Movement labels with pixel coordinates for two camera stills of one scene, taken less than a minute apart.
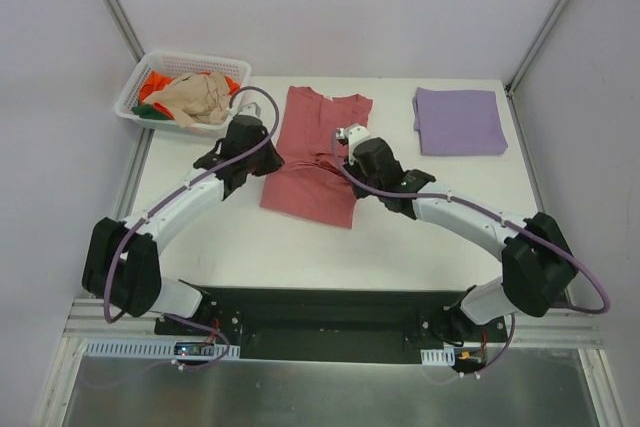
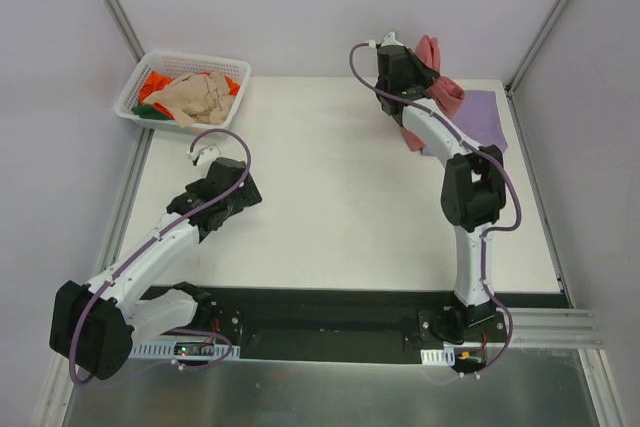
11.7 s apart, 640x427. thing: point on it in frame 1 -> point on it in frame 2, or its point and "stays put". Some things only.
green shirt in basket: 148,111 stays put
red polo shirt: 306,179 -> 443,92
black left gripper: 245,128 -> 245,192
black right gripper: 370,152 -> 425,75
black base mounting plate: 332,324 stays put
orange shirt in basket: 152,81 stays put
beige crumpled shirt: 196,98 stays put
